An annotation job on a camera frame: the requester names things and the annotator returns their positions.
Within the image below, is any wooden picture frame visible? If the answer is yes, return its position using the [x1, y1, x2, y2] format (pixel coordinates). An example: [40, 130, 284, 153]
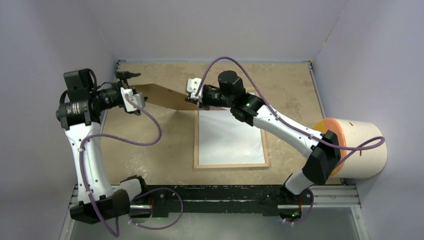
[193, 109, 271, 170]

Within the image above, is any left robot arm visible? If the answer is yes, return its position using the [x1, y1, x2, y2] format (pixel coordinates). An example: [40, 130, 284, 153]
[56, 68, 149, 224]

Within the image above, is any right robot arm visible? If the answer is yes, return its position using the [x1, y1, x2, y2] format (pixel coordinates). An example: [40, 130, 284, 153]
[192, 70, 341, 204]

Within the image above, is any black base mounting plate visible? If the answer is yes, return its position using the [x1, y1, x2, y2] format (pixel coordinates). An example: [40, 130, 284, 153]
[116, 184, 314, 219]

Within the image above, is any white cylinder with orange face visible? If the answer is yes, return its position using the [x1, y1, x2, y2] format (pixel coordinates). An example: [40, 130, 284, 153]
[312, 117, 388, 180]

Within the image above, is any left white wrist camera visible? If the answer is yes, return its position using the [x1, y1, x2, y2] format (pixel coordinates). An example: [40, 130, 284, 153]
[120, 87, 147, 116]

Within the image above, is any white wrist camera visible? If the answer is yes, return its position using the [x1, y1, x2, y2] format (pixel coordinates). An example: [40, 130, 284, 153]
[120, 87, 147, 116]
[185, 78, 203, 103]

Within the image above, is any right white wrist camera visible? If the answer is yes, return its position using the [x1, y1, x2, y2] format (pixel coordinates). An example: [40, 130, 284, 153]
[185, 78, 203, 103]

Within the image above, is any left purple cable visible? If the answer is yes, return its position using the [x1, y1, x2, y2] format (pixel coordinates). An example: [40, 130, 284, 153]
[79, 94, 184, 239]

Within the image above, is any aluminium rail frame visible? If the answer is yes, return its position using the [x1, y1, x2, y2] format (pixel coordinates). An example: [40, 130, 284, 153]
[59, 185, 370, 240]

